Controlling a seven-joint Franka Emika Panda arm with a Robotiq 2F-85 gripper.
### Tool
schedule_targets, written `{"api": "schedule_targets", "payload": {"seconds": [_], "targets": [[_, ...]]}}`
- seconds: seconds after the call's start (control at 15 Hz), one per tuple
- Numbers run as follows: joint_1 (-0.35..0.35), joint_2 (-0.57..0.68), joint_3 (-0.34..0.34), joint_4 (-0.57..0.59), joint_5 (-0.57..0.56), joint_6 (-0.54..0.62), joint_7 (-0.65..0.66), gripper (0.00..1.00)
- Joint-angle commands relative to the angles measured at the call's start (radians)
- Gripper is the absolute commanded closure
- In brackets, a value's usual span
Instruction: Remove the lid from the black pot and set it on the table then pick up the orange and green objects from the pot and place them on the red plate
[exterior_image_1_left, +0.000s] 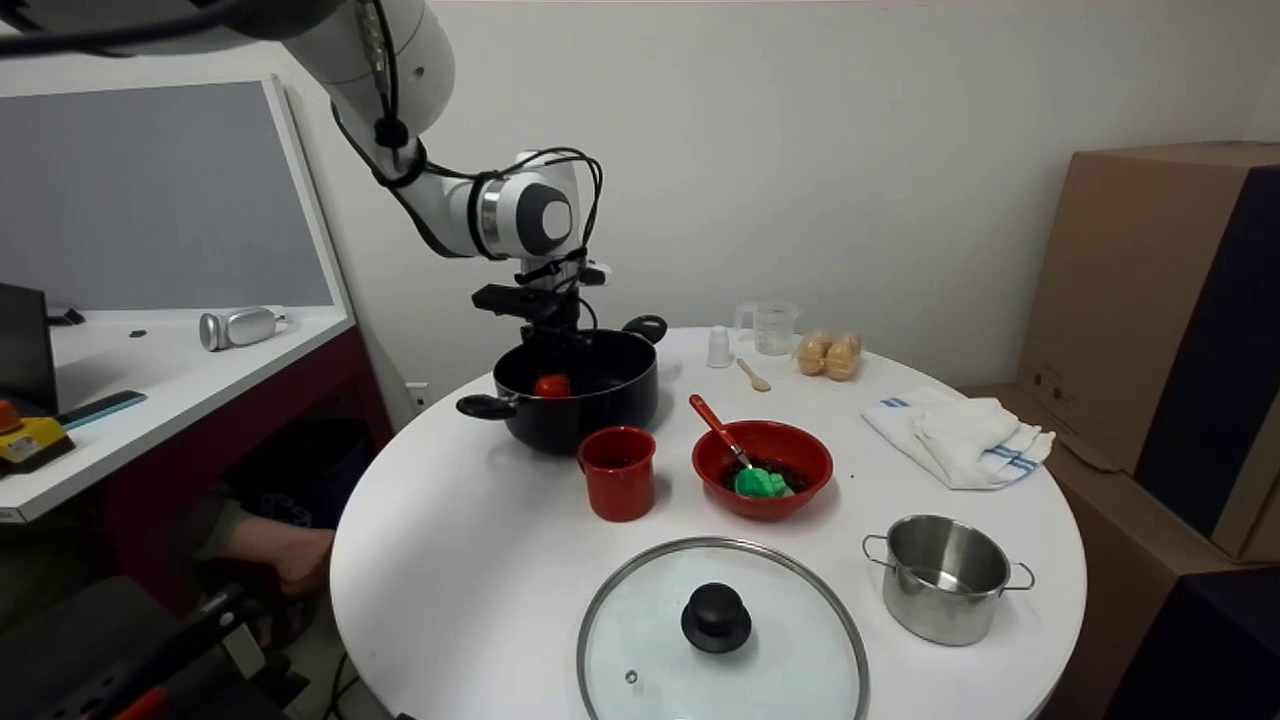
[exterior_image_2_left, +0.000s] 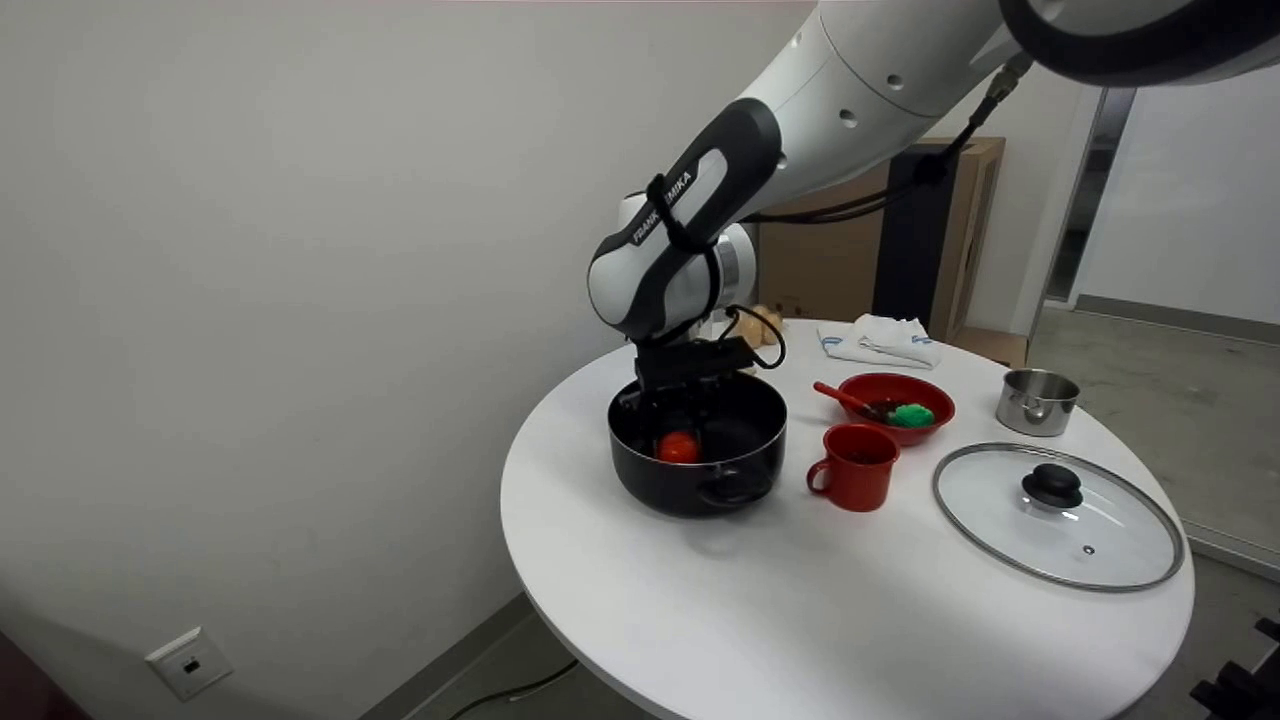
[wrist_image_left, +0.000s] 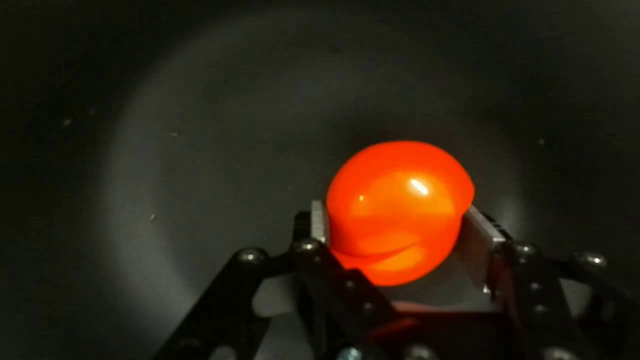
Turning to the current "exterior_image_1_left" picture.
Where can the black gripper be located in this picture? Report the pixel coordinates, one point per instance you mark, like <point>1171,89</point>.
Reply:
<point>553,302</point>

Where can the orange red toy tomato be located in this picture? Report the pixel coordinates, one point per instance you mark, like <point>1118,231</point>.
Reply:
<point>553,385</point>

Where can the black cooking pot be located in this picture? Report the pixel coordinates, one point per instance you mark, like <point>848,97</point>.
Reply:
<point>602,406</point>

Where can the green toy vegetable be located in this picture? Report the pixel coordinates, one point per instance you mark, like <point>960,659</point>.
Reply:
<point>763,483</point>

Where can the glass lid with black knob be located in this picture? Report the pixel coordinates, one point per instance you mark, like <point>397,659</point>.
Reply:
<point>784,664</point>

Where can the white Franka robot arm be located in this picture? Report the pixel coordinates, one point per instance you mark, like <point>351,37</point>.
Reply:
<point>425,66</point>

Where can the small stainless steel pot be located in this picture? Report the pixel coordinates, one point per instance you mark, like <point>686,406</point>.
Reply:
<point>941,601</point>

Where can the red mug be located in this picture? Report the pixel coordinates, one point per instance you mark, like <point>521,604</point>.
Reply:
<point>621,483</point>

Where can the small clear glass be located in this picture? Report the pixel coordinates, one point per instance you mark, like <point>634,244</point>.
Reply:
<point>718,351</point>

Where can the red spoon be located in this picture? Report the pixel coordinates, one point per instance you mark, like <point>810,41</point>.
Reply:
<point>718,425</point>

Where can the clear measuring cup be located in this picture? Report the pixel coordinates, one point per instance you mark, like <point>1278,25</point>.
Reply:
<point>777,330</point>

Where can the tan bread roll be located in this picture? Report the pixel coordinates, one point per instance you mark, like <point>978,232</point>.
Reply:
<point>846,359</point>
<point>814,359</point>

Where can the red bowl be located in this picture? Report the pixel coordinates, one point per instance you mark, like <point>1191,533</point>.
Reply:
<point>801,461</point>

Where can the silver cylindrical object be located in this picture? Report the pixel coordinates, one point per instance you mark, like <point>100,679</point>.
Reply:
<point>242,330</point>

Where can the tan rounded object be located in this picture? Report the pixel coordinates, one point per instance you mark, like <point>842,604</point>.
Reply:
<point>274,554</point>

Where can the white desk with red side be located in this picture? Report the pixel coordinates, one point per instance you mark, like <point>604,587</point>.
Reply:
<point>202,402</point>

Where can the white cloth with blue print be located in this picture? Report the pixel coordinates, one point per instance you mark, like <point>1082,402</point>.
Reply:
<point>960,441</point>

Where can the grey partition board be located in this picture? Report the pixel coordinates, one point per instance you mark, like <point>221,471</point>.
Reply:
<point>145,201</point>

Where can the flat black ruler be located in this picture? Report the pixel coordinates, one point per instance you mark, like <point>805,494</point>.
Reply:
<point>106,406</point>

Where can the black monitor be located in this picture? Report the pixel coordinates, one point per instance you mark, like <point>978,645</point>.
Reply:
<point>24,354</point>

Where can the yellow and black device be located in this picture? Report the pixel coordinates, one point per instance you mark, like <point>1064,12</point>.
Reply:
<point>30,441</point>

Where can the black chair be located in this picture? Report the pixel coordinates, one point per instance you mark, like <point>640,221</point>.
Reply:
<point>106,655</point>

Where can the large cardboard box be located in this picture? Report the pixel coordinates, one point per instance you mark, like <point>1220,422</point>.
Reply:
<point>1106,293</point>

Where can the tall black panel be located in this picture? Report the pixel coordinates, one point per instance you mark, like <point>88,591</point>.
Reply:
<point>1220,363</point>

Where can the white wall outlet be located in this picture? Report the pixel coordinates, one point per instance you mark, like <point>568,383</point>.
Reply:
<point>418,394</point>

